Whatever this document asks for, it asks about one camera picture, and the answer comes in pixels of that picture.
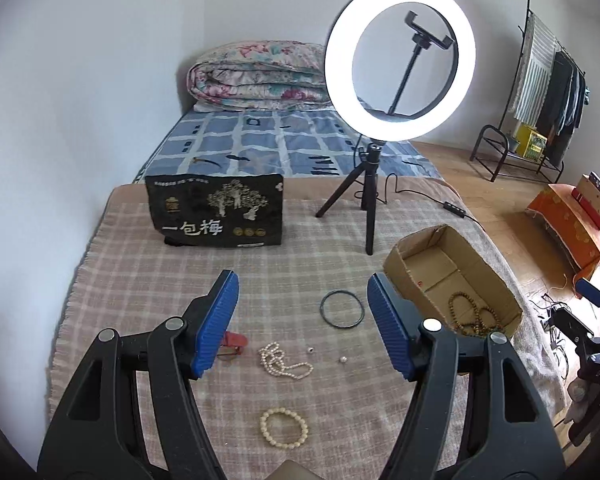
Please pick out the black printed bag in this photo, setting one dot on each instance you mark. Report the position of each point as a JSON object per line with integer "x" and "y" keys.
{"x": 215, "y": 210}

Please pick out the cardboard box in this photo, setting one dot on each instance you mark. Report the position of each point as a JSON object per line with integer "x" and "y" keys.
{"x": 430, "y": 265}

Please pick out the folded floral quilt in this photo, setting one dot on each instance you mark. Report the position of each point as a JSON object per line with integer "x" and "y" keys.
{"x": 255, "y": 77}

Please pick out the black tripod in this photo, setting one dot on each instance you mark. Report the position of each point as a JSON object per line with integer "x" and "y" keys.
{"x": 370, "y": 200}

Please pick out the yellow box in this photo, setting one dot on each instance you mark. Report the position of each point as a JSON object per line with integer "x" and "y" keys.
{"x": 531, "y": 142}

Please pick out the blue checked bed sheet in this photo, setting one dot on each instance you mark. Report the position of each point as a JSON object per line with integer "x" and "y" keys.
{"x": 260, "y": 140}

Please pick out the black bangle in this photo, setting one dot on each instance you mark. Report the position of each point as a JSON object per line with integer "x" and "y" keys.
{"x": 322, "y": 307}

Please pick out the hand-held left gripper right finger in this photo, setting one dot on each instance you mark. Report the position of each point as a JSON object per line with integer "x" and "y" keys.
{"x": 387, "y": 330}

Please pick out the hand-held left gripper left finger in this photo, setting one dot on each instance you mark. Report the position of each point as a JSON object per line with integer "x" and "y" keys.
{"x": 217, "y": 325}

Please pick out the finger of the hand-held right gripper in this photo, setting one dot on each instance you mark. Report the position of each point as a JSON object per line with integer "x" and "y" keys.
{"x": 594, "y": 291}

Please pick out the black phone holder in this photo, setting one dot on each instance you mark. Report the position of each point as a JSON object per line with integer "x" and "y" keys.
{"x": 426, "y": 35}

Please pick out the black clothes rack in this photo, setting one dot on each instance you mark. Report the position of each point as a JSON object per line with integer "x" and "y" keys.
{"x": 497, "y": 152}

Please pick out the orange cloth-covered stool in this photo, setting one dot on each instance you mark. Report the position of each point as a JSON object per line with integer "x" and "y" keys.
{"x": 562, "y": 220}

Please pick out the striped hanging cloth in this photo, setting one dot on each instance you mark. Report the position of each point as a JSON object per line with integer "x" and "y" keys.
{"x": 532, "y": 70}

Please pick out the pink plaid blanket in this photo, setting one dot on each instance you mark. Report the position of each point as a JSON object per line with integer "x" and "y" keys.
{"x": 145, "y": 285}

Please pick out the dark hanging clothes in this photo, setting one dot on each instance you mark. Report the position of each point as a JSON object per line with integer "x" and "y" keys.
{"x": 562, "y": 105}

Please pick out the red and tan box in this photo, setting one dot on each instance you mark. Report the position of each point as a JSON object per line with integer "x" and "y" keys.
{"x": 592, "y": 195}

